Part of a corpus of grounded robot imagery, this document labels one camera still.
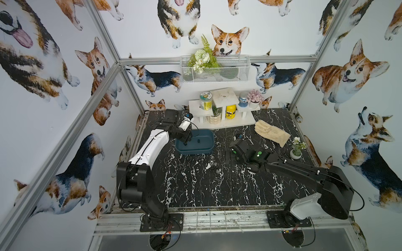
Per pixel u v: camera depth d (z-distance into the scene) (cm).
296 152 93
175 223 75
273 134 107
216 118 107
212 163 93
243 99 98
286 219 66
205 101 95
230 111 109
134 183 44
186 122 78
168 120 68
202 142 107
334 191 41
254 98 94
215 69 85
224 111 109
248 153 62
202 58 79
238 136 75
